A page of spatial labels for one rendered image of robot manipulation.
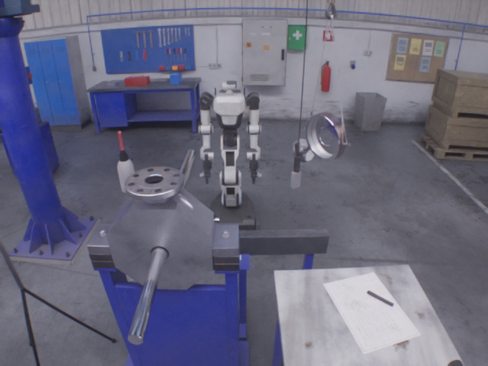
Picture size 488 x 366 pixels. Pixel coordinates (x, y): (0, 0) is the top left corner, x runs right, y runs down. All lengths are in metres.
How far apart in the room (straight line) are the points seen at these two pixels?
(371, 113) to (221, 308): 5.28
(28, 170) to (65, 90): 3.83
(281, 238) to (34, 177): 2.31
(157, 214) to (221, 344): 1.00
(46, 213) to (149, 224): 2.14
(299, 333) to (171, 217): 0.74
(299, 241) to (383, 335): 0.76
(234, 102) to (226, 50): 3.62
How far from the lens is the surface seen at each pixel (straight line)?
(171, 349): 2.20
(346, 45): 6.67
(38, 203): 3.45
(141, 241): 1.53
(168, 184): 1.39
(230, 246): 1.51
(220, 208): 3.48
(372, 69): 6.90
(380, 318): 1.64
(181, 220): 1.42
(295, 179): 2.34
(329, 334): 1.52
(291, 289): 1.66
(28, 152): 3.24
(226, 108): 2.90
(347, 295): 1.69
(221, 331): 1.99
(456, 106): 5.81
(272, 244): 1.99
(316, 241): 2.02
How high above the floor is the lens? 2.08
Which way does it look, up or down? 29 degrees down
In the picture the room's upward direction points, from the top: straight up
